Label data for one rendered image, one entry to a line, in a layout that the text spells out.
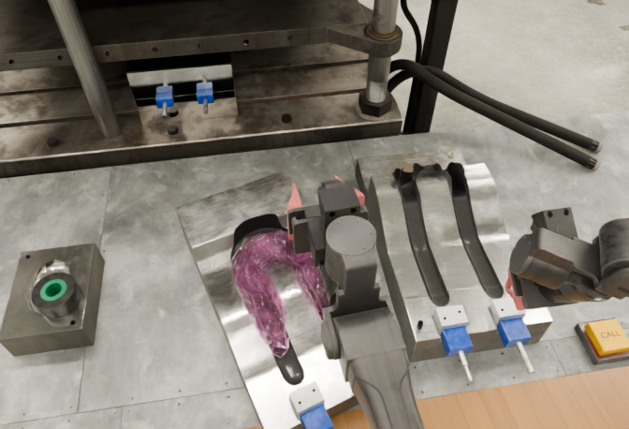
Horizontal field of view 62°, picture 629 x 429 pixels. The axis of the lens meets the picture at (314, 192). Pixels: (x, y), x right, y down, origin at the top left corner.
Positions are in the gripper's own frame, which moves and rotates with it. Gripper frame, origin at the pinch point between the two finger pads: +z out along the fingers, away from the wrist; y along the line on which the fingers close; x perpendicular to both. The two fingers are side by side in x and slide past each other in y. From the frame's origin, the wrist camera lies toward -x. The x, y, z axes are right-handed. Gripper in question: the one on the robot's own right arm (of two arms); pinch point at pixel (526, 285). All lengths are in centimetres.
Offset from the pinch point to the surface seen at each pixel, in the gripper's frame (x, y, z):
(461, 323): 5.1, 9.5, 7.7
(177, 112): -59, 62, 55
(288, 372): 9.4, 40.8, 12.7
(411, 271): -5.5, 14.3, 17.3
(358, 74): -69, 7, 65
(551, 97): -92, -119, 168
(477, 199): -18.6, -3.6, 20.8
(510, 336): 8.5, 1.4, 7.1
